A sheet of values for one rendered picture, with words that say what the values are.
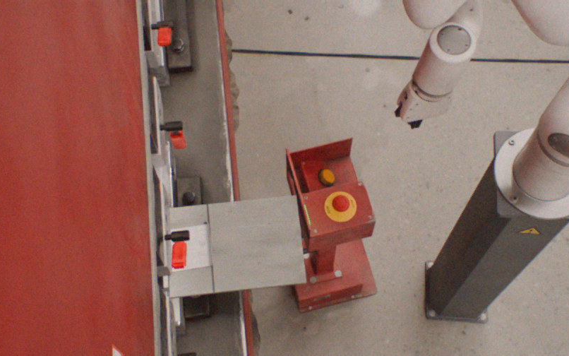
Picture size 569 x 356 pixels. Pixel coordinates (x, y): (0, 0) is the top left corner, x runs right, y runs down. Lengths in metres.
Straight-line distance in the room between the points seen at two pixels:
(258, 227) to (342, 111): 1.26
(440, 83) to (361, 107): 1.29
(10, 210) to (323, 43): 2.46
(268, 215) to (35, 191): 1.07
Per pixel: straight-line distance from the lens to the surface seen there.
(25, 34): 0.74
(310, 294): 2.59
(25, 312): 0.66
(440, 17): 1.53
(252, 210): 1.74
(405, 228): 2.80
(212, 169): 1.91
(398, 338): 2.71
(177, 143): 1.60
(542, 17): 1.36
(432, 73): 1.65
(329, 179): 2.05
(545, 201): 1.80
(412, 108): 1.77
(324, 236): 1.98
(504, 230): 1.90
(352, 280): 2.61
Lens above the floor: 2.65
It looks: 69 degrees down
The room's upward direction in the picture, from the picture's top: 2 degrees counter-clockwise
